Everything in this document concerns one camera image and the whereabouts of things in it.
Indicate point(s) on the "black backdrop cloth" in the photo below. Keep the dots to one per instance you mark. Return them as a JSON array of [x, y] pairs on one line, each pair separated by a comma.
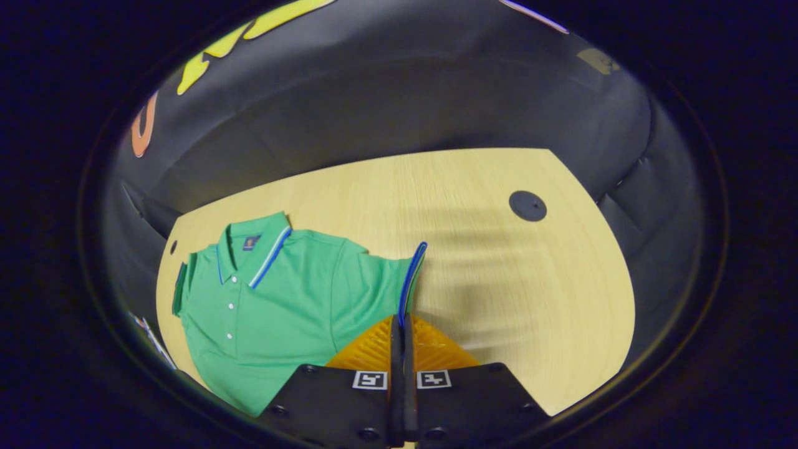
[[405, 93]]

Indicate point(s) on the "green T-shirt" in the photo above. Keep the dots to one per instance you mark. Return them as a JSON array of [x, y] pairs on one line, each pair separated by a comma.
[[280, 312]]

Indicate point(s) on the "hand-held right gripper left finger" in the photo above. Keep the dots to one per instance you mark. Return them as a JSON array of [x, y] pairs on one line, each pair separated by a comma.
[[330, 405]]

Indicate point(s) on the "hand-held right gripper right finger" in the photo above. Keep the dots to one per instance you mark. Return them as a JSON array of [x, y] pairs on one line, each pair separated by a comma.
[[474, 405]]

